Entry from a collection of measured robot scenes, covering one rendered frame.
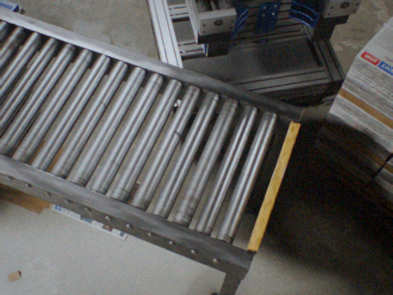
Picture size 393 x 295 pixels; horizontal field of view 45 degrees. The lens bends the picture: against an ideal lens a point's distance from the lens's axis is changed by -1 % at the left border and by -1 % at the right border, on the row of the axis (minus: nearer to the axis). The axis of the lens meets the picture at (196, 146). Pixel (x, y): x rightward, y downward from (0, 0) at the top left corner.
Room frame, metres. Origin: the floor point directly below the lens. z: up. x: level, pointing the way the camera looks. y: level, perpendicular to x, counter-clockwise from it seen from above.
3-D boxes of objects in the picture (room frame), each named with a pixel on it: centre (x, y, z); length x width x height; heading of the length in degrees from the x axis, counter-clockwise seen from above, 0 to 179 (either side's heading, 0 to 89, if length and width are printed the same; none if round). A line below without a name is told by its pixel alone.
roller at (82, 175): (0.74, 0.27, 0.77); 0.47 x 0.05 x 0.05; 161
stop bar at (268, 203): (0.56, -0.23, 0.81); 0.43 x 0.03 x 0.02; 161
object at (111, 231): (0.80, 0.42, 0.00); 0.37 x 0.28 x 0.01; 71
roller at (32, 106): (0.83, 0.52, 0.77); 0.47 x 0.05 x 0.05; 161
